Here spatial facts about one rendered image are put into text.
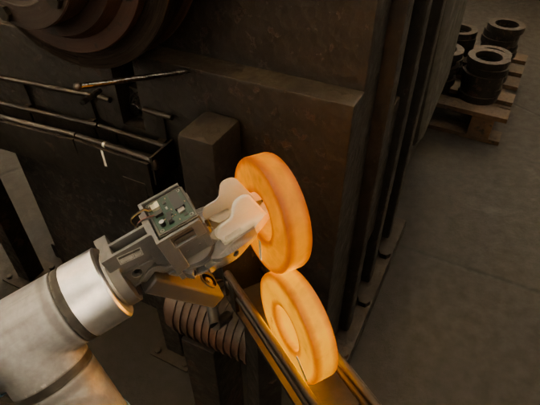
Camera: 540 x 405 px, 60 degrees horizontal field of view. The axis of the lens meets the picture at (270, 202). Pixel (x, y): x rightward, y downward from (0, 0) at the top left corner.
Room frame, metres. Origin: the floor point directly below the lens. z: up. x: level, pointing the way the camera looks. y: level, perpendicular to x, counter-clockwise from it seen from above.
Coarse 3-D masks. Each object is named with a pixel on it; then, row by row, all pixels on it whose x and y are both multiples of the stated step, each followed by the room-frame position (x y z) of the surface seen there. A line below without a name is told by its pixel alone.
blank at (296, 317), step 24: (264, 288) 0.41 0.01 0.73; (288, 288) 0.36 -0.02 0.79; (312, 288) 0.36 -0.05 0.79; (264, 312) 0.41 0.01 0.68; (288, 312) 0.35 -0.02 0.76; (312, 312) 0.34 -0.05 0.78; (288, 336) 0.37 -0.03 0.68; (312, 336) 0.31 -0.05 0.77; (312, 360) 0.30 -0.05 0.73; (336, 360) 0.31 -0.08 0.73; (312, 384) 0.30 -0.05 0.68
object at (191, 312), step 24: (168, 312) 0.54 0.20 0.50; (192, 312) 0.53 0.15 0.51; (192, 336) 0.51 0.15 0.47; (216, 336) 0.49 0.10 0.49; (240, 336) 0.48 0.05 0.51; (192, 360) 0.53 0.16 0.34; (216, 360) 0.51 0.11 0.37; (240, 360) 0.47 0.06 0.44; (192, 384) 0.54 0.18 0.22; (216, 384) 0.51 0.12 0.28; (240, 384) 0.59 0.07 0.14
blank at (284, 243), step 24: (240, 168) 0.48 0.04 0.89; (264, 168) 0.43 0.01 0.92; (288, 168) 0.44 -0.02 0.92; (264, 192) 0.42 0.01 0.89; (288, 192) 0.41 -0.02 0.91; (288, 216) 0.38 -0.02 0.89; (264, 240) 0.42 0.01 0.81; (288, 240) 0.37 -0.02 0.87; (312, 240) 0.38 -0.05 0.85; (264, 264) 0.42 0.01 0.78; (288, 264) 0.37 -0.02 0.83
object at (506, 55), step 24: (504, 24) 2.54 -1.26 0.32; (456, 48) 2.16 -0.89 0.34; (480, 48) 2.16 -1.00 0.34; (504, 48) 2.32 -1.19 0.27; (456, 72) 2.10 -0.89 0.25; (480, 72) 2.00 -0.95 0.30; (504, 72) 1.99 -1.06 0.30; (456, 96) 2.29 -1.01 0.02; (480, 96) 1.98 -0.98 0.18; (504, 96) 2.05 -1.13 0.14; (432, 120) 2.04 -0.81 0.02; (480, 120) 1.90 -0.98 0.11; (504, 120) 1.85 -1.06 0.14
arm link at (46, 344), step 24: (24, 288) 0.32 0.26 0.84; (48, 288) 0.31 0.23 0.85; (0, 312) 0.29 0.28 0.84; (24, 312) 0.29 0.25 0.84; (48, 312) 0.29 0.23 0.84; (0, 336) 0.27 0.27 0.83; (24, 336) 0.27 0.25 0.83; (48, 336) 0.27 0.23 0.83; (72, 336) 0.28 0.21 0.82; (96, 336) 0.30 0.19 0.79; (0, 360) 0.25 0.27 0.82; (24, 360) 0.26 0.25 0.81; (48, 360) 0.26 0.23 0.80; (72, 360) 0.27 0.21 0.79; (0, 384) 0.24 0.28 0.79; (24, 384) 0.24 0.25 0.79; (48, 384) 0.24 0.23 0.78
